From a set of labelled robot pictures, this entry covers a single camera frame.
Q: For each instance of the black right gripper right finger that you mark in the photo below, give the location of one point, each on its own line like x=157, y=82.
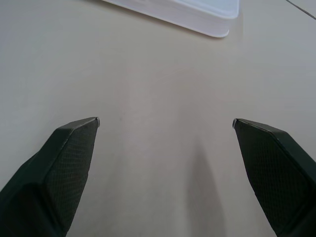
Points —
x=276, y=172

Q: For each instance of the white plastic tray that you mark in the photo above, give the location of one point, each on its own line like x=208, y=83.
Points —
x=195, y=14

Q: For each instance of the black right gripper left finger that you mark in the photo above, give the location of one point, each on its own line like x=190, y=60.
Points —
x=54, y=177

